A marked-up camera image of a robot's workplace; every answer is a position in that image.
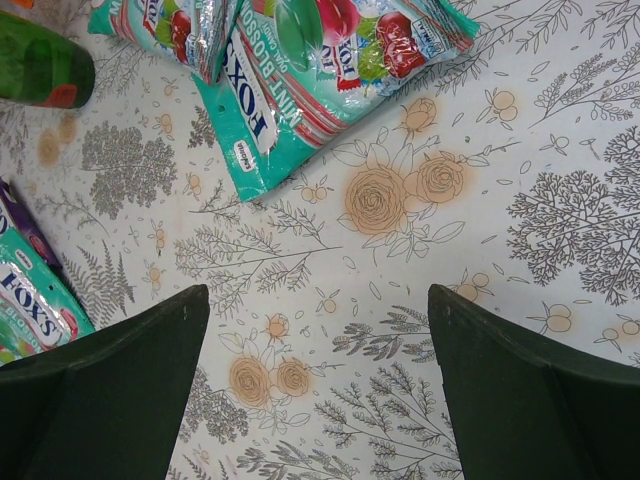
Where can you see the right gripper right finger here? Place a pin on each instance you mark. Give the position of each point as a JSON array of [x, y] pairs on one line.
[[524, 406]]

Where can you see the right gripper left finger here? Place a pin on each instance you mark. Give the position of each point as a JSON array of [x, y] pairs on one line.
[[109, 405]]

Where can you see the teal fox's mint bag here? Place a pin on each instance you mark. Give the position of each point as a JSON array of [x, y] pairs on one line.
[[296, 74], [191, 32], [38, 312]]

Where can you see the purple Fox's berries bag left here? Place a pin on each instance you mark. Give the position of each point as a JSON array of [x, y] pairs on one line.
[[15, 215]]

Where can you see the floral table mat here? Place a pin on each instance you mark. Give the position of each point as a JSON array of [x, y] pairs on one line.
[[509, 175]]

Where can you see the green glass bottle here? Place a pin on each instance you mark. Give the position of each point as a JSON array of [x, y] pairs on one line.
[[40, 67]]

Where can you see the orange snack packet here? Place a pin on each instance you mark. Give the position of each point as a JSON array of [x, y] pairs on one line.
[[26, 4]]

